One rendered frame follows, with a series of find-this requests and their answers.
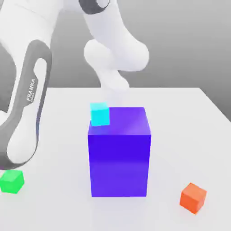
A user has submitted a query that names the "small green cube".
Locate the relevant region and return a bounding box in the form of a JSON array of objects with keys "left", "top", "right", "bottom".
[{"left": 0, "top": 169, "right": 25, "bottom": 194}]

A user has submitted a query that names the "large purple box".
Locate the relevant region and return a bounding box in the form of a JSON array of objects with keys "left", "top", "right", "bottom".
[{"left": 88, "top": 106, "right": 152, "bottom": 198}]

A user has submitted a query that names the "small cyan cube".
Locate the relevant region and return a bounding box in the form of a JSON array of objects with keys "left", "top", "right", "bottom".
[{"left": 90, "top": 102, "right": 111, "bottom": 127}]

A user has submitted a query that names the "small orange cube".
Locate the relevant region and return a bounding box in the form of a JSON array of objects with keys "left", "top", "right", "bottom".
[{"left": 179, "top": 182, "right": 208, "bottom": 215}]

